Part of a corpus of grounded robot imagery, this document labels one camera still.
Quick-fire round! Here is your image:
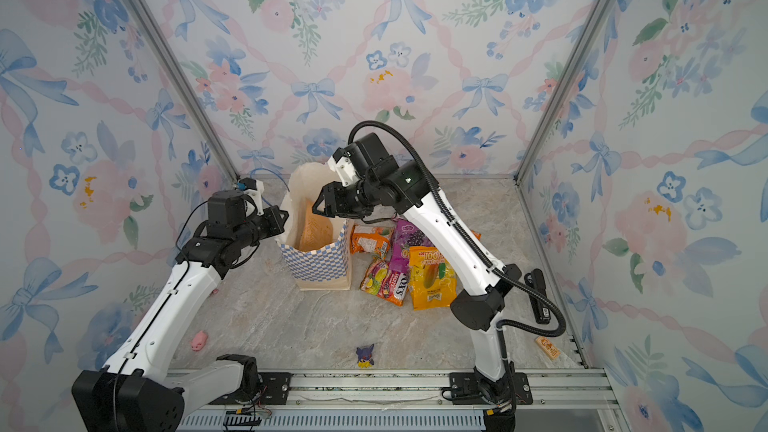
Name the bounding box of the blue checkered paper bag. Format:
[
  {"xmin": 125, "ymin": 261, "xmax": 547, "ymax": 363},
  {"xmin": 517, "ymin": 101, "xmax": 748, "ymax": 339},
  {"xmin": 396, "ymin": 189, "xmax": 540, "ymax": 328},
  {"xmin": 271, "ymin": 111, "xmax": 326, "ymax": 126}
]
[{"xmin": 275, "ymin": 163, "xmax": 353, "ymax": 291}]

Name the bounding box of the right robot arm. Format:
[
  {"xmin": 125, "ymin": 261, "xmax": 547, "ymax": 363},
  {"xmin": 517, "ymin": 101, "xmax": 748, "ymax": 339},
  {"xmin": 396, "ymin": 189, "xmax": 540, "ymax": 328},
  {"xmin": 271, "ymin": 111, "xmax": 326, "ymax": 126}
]
[{"xmin": 312, "ymin": 156, "xmax": 564, "ymax": 406}]

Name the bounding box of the yellow mango candy bag front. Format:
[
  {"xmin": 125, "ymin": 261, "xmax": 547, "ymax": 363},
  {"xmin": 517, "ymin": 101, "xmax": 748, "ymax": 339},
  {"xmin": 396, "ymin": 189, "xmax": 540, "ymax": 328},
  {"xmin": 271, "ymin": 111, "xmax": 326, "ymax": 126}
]
[{"xmin": 409, "ymin": 246, "xmax": 457, "ymax": 311}]

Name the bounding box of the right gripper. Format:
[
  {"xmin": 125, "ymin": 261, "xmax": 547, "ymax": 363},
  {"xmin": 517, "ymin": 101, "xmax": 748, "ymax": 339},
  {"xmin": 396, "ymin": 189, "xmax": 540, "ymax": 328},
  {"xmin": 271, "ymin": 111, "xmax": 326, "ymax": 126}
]
[{"xmin": 310, "ymin": 184, "xmax": 381, "ymax": 223}]

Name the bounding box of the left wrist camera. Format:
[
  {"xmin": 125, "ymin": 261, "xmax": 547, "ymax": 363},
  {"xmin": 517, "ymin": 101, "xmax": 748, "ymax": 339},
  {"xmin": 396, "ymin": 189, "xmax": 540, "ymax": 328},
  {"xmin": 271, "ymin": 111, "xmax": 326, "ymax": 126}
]
[{"xmin": 206, "ymin": 178, "xmax": 265, "ymax": 236}]

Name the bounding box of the Fox's fruits candy bag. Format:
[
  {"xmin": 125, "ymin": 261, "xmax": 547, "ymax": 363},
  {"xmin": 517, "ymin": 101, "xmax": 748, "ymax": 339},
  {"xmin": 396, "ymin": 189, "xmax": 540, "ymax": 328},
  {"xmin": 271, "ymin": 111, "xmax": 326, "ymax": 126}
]
[{"xmin": 360, "ymin": 258, "xmax": 409, "ymax": 307}]

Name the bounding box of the orange snack bag left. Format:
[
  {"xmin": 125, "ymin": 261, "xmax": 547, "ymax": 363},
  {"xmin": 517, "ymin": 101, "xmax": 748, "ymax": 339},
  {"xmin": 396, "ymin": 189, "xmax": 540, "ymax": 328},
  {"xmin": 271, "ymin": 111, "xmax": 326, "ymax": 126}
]
[{"xmin": 350, "ymin": 225, "xmax": 393, "ymax": 259}]

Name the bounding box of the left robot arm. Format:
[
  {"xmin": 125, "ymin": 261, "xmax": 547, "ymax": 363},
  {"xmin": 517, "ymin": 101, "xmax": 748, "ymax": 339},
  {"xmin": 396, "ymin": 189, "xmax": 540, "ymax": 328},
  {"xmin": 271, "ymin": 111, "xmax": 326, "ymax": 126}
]
[{"xmin": 71, "ymin": 206, "xmax": 289, "ymax": 431}]

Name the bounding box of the purple grape candy bag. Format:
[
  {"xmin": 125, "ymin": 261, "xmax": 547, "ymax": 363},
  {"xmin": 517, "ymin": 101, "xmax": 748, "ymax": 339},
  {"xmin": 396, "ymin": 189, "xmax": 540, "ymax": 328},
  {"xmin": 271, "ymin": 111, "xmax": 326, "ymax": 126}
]
[{"xmin": 389, "ymin": 218, "xmax": 433, "ymax": 275}]

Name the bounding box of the purple toy figure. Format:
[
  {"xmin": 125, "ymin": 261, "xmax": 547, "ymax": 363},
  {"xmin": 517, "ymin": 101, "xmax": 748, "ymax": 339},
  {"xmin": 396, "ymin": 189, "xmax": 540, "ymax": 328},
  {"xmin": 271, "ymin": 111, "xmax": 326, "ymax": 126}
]
[{"xmin": 356, "ymin": 344, "xmax": 375, "ymax": 369}]

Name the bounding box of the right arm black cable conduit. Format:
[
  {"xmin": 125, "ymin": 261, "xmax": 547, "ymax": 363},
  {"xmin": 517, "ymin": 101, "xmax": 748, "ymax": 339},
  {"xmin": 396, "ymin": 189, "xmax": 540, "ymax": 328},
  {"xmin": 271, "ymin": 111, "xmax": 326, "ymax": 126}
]
[{"xmin": 347, "ymin": 119, "xmax": 568, "ymax": 338}]

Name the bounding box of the pink toy pig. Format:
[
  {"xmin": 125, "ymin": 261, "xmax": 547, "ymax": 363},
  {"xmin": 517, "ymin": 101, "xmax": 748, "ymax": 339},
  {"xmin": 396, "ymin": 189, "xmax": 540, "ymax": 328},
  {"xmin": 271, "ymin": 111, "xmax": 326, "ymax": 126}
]
[{"xmin": 190, "ymin": 330, "xmax": 208, "ymax": 352}]

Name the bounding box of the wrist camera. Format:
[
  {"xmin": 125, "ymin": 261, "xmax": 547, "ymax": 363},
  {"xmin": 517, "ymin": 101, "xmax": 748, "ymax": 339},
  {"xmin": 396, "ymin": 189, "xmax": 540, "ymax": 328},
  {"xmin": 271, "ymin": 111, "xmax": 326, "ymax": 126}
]
[
  {"xmin": 206, "ymin": 178, "xmax": 265, "ymax": 236},
  {"xmin": 326, "ymin": 133, "xmax": 399, "ymax": 187}
]

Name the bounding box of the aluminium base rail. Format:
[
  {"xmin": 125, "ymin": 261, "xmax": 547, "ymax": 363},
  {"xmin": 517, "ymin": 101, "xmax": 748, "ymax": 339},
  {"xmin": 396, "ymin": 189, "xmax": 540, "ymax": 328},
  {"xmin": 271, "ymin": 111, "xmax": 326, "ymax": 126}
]
[{"xmin": 160, "ymin": 369, "xmax": 629, "ymax": 431}]

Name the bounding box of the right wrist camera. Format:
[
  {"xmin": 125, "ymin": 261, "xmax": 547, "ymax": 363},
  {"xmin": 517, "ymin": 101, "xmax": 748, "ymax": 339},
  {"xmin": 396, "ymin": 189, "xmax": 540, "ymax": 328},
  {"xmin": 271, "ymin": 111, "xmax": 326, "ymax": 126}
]
[{"xmin": 326, "ymin": 133, "xmax": 399, "ymax": 187}]

